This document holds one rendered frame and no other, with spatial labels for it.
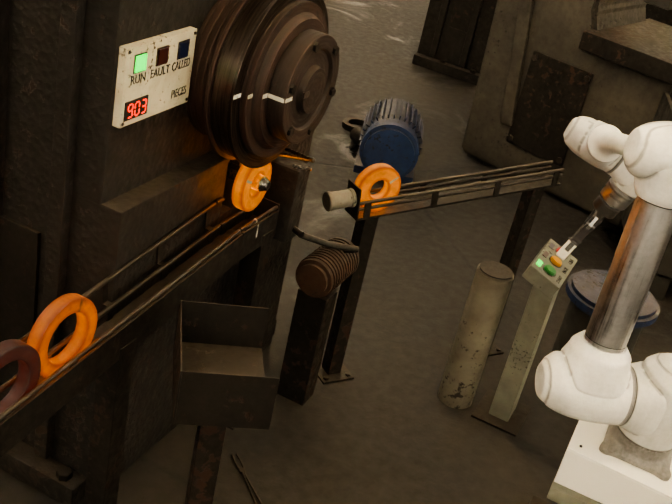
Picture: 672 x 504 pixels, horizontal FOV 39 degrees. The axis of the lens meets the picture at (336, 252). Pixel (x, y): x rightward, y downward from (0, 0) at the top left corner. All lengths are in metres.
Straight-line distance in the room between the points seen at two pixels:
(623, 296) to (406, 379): 1.24
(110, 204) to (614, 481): 1.39
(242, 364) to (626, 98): 3.04
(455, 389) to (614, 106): 2.08
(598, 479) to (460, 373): 0.82
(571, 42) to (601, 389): 2.82
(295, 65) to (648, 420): 1.20
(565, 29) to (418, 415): 2.39
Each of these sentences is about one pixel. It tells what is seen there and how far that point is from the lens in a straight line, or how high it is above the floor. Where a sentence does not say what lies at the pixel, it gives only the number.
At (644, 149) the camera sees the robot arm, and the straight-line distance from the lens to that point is 2.16.
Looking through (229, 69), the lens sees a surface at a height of 1.18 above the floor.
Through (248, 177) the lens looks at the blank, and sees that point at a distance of 2.47.
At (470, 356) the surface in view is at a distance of 3.15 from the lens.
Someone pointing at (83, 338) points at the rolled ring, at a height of 0.66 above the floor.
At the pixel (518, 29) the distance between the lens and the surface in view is 5.02.
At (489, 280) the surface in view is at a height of 0.51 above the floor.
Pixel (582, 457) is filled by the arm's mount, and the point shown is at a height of 0.45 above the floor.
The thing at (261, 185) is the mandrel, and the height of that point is 0.83.
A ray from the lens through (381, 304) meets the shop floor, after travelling 3.72.
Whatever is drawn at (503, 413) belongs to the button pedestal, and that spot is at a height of 0.04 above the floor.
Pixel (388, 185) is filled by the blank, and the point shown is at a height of 0.72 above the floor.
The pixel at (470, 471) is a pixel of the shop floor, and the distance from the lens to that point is 3.05.
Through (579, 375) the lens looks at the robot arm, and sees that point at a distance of 2.34.
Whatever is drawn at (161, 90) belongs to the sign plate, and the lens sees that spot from 2.21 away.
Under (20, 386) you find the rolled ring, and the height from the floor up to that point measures 0.64.
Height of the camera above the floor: 1.90
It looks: 28 degrees down
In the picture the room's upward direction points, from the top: 13 degrees clockwise
